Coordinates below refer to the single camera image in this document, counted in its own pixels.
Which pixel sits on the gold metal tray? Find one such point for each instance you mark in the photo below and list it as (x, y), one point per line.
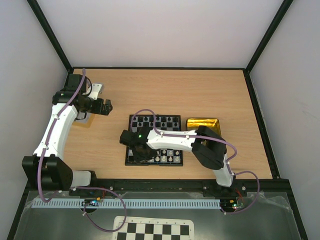
(211, 123)

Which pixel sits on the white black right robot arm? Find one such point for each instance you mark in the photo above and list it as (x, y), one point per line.
(210, 149)

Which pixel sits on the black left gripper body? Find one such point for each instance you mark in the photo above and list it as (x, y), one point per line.
(97, 109)

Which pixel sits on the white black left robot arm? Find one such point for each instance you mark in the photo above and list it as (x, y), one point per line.
(75, 102)

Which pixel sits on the checkered calibration board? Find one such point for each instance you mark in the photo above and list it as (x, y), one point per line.
(144, 228)

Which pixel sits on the white slotted cable duct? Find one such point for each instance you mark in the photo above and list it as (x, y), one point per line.
(74, 203)

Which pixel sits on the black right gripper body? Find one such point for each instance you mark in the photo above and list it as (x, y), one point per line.
(144, 155)

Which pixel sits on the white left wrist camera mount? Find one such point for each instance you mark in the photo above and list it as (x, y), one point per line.
(95, 90)

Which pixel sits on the black grey chess board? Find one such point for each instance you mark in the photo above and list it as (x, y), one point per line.
(161, 122)

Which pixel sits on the black mounting rail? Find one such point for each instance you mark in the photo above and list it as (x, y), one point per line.
(206, 187)

